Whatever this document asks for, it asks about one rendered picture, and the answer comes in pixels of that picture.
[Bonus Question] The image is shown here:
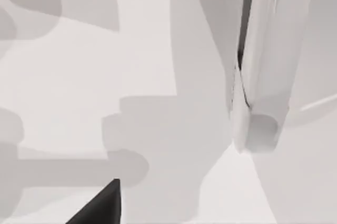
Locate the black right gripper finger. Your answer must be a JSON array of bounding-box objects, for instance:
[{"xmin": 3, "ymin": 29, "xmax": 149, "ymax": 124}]
[{"xmin": 65, "ymin": 178, "xmax": 123, "ymax": 224}]

